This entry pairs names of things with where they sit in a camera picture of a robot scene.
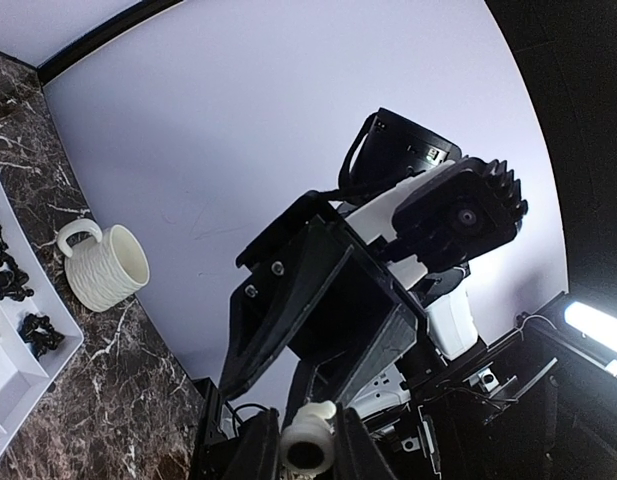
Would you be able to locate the white queen chess piece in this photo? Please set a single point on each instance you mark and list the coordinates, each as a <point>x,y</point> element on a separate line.
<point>307,444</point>

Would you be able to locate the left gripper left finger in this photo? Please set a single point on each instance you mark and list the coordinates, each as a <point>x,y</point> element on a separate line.
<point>257,453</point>

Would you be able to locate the cream ribbed mug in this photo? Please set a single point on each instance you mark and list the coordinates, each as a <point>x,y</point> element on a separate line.
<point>103,267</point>

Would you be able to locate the pile of black chess pieces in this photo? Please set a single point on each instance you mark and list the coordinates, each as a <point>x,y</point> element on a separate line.
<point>36,330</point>

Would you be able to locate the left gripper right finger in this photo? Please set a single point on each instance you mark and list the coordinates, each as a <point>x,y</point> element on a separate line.
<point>356,455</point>

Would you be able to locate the black front rail base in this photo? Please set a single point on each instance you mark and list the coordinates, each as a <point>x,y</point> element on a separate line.
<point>540,403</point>

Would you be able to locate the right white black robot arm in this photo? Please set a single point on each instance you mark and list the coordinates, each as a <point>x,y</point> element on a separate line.
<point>384,152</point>

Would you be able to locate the bright light strip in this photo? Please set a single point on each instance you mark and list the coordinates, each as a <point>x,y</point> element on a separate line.
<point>593,323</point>

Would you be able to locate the white plastic compartment tray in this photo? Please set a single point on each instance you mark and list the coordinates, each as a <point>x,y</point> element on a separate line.
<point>24,378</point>

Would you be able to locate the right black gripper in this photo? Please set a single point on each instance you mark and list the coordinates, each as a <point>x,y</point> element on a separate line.
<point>316,287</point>

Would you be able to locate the right black frame post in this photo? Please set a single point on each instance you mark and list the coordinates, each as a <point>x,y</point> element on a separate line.
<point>100,36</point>

